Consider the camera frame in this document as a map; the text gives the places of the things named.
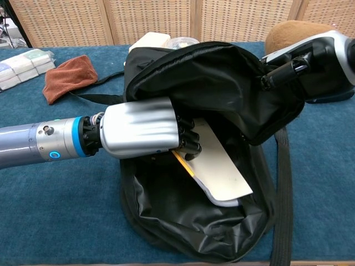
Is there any wrapped tissue pack bundle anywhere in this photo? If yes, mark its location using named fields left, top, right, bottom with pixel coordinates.
left=0, top=48, right=55, bottom=92

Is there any clear jar of coloured clips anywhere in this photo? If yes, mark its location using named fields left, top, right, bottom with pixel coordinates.
left=166, top=37, right=200, bottom=50

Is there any white book with yellow spine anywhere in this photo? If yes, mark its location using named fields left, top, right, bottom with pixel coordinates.
left=171, top=117, right=253, bottom=208

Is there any rust brown cloth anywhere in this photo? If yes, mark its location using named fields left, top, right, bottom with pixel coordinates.
left=42, top=54, right=99, bottom=105

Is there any black backpack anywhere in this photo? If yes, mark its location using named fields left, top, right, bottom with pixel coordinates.
left=69, top=40, right=306, bottom=266

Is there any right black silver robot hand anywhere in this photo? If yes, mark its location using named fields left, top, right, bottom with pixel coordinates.
left=260, top=29, right=355, bottom=104

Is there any blue table cloth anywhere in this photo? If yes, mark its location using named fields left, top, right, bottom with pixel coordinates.
left=0, top=41, right=355, bottom=263

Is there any rattan folding screen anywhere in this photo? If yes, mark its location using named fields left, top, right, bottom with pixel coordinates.
left=8, top=0, right=355, bottom=48

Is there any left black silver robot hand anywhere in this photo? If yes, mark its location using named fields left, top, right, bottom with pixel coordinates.
left=99, top=96, right=202, bottom=162

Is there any brown plush toy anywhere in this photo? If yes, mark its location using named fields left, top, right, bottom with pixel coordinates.
left=265, top=21, right=338, bottom=55

